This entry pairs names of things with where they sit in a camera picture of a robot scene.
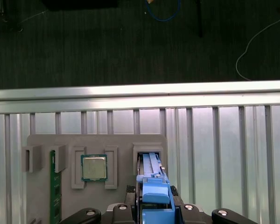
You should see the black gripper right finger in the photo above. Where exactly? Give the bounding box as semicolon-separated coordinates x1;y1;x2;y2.
170;186;252;224

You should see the green RAM stick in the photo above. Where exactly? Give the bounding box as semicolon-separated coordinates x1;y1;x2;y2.
49;149;63;224

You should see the blue network cable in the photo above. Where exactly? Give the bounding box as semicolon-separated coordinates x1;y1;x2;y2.
144;0;182;22

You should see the black wheeled stand base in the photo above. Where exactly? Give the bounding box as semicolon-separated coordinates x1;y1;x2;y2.
0;0;24;33

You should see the hard disk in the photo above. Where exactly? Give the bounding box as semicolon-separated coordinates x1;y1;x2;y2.
135;151;184;224

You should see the black pole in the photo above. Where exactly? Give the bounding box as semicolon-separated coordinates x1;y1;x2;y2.
194;0;204;38

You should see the white cable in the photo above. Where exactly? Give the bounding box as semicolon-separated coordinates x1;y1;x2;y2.
235;17;280;81

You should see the grey parts rack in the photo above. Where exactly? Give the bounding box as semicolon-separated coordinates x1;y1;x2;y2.
21;134;168;224

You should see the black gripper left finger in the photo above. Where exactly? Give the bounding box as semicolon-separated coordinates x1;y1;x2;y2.
59;186;140;224

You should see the silver CPU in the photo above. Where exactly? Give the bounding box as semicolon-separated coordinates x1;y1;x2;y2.
80;154;108;182

